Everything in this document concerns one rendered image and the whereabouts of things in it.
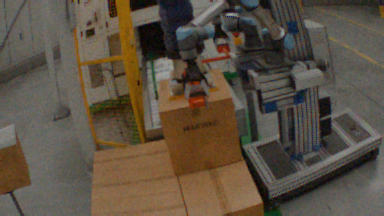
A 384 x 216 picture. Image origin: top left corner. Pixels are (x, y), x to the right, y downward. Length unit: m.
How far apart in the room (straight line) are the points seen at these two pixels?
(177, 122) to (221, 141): 0.27
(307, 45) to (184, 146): 1.13
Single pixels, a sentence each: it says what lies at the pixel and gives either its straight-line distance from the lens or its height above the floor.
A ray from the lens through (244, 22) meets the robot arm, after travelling 3.29.
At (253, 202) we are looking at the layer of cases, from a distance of 2.36.
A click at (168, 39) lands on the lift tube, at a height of 1.28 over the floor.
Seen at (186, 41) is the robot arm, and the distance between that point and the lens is 2.27.
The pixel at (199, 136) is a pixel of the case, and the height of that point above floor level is 0.76.
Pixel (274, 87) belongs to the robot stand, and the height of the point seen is 0.89.
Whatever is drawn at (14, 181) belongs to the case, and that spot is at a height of 0.69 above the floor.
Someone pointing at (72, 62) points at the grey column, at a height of 1.13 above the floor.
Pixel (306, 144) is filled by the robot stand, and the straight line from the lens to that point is 3.37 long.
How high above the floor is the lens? 1.84
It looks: 20 degrees down
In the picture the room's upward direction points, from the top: 12 degrees counter-clockwise
